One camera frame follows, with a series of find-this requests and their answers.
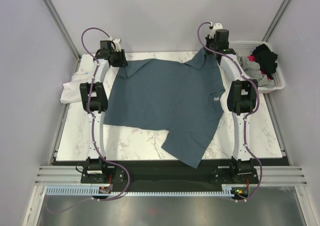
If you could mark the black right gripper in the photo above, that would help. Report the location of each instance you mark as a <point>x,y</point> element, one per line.
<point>208,40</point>

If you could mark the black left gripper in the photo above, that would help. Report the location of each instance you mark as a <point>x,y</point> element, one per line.
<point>123,62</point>

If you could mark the teal blue polo shirt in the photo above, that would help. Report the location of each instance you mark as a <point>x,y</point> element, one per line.
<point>181,98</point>

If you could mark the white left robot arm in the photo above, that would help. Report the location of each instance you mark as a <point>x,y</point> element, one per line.
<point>95,103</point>

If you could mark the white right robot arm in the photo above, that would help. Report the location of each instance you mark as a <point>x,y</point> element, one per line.
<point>242,101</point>

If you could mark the red t shirt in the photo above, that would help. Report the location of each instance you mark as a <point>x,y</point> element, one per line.
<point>253,70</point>

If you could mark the grey t shirt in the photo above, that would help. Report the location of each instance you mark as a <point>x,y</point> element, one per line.
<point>239,58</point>

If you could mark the black t shirt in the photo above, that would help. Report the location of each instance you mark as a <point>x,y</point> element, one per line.
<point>267,59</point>

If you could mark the white folded t shirt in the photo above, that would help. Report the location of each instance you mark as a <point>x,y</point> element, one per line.
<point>71,90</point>

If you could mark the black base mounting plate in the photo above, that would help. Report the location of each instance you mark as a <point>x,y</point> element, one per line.
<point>173,175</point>

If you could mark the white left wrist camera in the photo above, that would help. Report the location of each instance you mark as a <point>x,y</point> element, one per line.
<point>116,43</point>

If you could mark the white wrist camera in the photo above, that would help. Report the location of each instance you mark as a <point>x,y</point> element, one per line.
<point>214,28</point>
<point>116,43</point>

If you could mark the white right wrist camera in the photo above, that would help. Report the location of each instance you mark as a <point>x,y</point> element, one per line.
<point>214,28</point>

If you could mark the aluminium frame rail left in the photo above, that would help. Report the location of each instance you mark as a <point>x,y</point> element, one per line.
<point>61,27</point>

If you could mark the aluminium frame rail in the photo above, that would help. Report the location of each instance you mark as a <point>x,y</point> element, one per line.
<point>61,27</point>
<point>276,19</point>

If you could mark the aluminium frame rail right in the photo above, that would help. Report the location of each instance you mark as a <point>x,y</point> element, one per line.
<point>276,19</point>

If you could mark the aluminium front frame rails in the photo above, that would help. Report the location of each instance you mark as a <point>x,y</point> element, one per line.
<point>271,176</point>

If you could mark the white slotted cable duct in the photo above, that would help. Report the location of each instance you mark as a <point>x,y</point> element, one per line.
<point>64,190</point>

